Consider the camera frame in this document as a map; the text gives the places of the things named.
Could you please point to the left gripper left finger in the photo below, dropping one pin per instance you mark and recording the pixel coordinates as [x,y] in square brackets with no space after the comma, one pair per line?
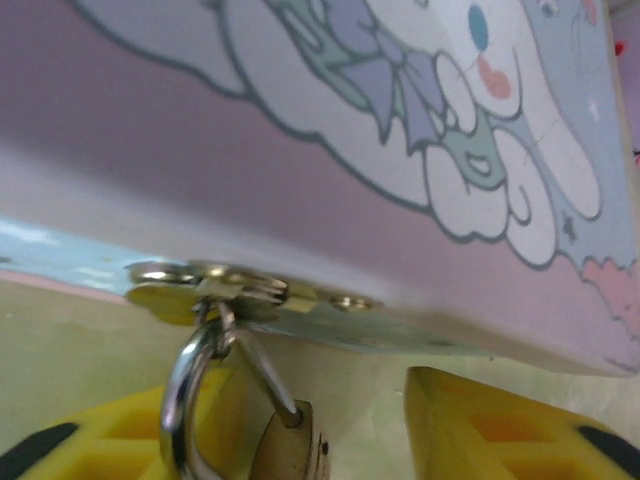
[100,440]

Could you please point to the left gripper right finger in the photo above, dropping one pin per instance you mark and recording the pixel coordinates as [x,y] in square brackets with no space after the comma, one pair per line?
[500,440]

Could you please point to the cartoon dog tin box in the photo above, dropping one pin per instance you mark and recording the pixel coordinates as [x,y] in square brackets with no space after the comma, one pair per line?
[300,150]

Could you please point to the small brass padlock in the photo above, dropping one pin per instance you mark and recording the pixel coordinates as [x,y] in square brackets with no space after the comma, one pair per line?
[295,450]

